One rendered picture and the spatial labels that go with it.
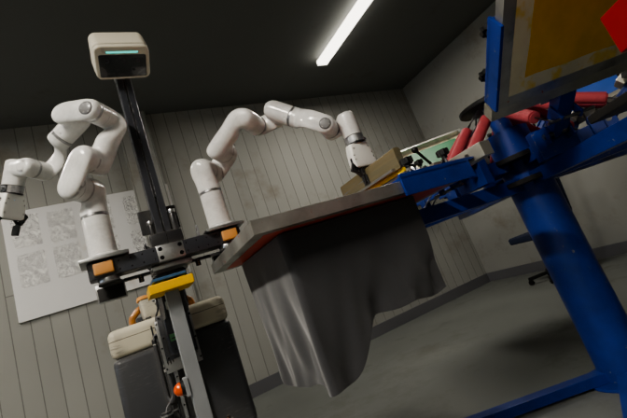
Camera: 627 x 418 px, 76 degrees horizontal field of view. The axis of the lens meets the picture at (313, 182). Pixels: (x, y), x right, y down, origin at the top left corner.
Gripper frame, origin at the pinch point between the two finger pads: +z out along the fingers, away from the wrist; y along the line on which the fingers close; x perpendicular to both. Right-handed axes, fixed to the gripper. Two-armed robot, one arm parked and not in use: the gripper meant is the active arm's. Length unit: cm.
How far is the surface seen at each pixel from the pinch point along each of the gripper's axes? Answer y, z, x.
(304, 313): 51, 36, 22
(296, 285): 51, 28, 22
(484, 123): -63, -11, 9
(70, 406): 145, 55, -302
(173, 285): 77, 16, -5
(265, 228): 57, 13, 30
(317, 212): 42, 12, 30
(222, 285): -1, -1, -307
